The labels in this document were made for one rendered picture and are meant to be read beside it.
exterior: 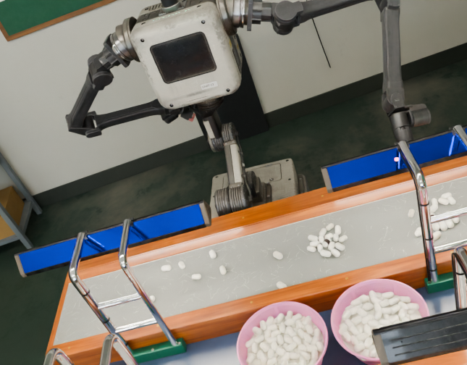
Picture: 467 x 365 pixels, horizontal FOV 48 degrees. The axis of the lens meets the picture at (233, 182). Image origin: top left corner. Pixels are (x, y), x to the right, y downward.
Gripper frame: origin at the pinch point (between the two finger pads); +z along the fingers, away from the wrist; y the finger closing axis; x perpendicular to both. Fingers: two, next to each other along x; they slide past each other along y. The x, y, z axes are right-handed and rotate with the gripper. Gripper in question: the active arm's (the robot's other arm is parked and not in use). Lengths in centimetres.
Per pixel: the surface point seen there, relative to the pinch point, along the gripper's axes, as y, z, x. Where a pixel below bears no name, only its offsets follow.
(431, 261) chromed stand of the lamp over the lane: -6.9, 29.7, -19.6
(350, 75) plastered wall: 11, -105, 177
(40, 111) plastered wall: -194, -122, 127
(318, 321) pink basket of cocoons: -42, 39, -18
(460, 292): -7, 38, -47
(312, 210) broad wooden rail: -35.8, 3.1, 10.5
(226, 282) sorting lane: -69, 21, -2
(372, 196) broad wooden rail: -14.4, 3.7, 10.4
